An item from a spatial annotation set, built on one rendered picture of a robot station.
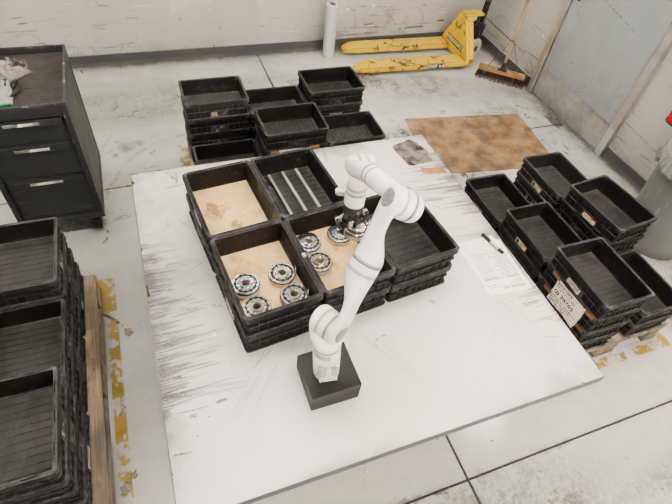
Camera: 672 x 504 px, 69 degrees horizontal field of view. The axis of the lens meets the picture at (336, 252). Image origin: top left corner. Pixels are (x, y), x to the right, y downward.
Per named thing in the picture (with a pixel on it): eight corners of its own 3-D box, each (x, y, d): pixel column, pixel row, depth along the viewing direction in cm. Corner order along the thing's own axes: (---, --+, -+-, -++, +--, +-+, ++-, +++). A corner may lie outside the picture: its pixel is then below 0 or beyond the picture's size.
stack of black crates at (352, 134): (362, 150, 359) (369, 110, 333) (378, 176, 341) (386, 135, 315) (310, 157, 347) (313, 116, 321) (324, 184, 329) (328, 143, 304)
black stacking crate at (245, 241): (322, 313, 180) (324, 295, 172) (245, 340, 170) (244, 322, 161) (282, 239, 202) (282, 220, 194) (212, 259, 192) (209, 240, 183)
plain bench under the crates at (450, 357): (532, 442, 240) (605, 376, 188) (202, 567, 193) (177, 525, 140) (398, 219, 335) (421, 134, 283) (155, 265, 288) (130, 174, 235)
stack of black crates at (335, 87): (343, 119, 383) (350, 65, 349) (357, 142, 365) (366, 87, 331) (294, 125, 371) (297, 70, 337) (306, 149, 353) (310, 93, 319)
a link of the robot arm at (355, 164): (342, 152, 160) (358, 167, 149) (366, 149, 163) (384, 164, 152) (341, 172, 164) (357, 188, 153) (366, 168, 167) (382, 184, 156)
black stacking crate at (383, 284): (391, 289, 191) (396, 271, 183) (323, 313, 180) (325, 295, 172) (345, 222, 213) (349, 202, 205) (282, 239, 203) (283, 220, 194)
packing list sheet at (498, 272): (535, 287, 214) (536, 286, 214) (491, 298, 207) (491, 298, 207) (495, 234, 234) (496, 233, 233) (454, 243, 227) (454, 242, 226)
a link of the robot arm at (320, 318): (305, 314, 143) (306, 344, 156) (328, 333, 139) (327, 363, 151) (327, 296, 147) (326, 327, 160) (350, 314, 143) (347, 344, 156)
